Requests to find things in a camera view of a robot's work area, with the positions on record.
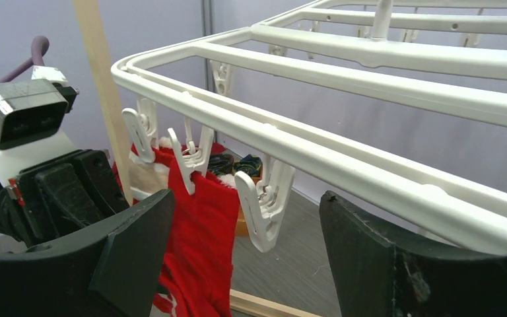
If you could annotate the red santa sock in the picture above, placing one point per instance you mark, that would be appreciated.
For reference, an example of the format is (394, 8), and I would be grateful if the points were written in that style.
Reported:
(197, 269)
(151, 177)

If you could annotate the rolled dark sock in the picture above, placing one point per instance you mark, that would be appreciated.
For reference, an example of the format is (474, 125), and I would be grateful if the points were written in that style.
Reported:
(221, 164)

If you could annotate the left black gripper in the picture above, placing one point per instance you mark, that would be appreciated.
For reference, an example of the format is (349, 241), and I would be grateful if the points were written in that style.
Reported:
(63, 195)

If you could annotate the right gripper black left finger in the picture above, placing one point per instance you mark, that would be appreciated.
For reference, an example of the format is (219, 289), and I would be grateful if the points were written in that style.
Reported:
(110, 268)

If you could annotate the white plastic clip hanger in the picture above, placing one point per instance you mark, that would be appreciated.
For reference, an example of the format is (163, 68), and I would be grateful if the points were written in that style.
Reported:
(402, 104)

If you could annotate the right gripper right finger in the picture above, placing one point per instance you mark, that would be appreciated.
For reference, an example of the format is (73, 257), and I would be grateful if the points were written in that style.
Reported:
(382, 269)

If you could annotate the wooden drying rack frame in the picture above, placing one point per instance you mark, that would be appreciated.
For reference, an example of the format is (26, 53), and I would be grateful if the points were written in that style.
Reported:
(97, 51)

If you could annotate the rolled teal sock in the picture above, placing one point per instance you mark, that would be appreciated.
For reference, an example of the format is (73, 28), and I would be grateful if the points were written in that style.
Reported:
(250, 164)

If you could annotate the wooden compartment tray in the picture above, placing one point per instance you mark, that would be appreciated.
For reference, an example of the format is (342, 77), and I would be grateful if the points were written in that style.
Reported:
(244, 214)

